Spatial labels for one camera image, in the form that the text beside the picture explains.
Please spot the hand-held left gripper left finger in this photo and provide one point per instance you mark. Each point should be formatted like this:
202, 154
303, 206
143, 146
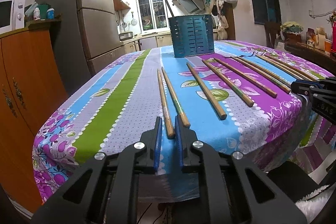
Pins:
158, 145

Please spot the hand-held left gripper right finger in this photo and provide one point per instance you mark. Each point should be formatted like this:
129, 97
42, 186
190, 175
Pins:
178, 142

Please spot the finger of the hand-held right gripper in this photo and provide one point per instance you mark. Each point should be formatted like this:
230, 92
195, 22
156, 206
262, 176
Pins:
299, 87
329, 79

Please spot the blue perforated utensil holder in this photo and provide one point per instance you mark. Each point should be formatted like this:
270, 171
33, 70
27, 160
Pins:
191, 37

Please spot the orange cup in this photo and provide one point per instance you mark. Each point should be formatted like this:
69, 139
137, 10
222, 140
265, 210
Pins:
328, 46

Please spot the dark wooden side table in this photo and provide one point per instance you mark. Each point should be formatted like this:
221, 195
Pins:
309, 52

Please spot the red bottle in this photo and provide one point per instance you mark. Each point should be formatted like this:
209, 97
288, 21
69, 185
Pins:
334, 39

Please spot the beige paper bag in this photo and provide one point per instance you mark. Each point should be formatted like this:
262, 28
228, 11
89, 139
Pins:
320, 37

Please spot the floral striped tablecloth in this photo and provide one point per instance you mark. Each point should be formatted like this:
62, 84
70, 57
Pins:
123, 108

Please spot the wooden chair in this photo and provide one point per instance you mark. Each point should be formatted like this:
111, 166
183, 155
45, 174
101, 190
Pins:
273, 32

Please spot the white fluffy cloth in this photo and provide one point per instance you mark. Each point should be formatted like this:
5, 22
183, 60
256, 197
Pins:
315, 197

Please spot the beige hanging bag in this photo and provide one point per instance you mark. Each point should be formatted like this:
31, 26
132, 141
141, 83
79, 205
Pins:
223, 28

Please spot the kitchen counter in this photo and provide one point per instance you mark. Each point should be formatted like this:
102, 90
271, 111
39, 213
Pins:
149, 43

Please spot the steel pot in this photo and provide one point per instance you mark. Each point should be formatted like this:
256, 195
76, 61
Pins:
126, 36

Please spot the grey refrigerator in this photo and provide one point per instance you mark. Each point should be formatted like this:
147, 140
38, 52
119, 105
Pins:
97, 24

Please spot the dark wooden chopstick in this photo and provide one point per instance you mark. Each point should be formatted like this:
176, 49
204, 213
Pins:
168, 5

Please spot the steel range hood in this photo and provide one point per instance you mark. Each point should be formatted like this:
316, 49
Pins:
187, 1

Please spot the barred kitchen window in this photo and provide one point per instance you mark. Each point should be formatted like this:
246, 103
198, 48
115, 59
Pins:
151, 3

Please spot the orange wooden cabinet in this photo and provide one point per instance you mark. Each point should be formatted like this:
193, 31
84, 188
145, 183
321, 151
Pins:
26, 69

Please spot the white medicine bottle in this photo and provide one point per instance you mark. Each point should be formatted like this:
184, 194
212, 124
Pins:
37, 14

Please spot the green box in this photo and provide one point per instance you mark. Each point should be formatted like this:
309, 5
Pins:
44, 7

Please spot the teal and white packet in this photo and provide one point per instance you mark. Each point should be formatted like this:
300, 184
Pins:
30, 10

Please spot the white microwave oven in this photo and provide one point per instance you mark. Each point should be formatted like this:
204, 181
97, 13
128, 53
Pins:
8, 14

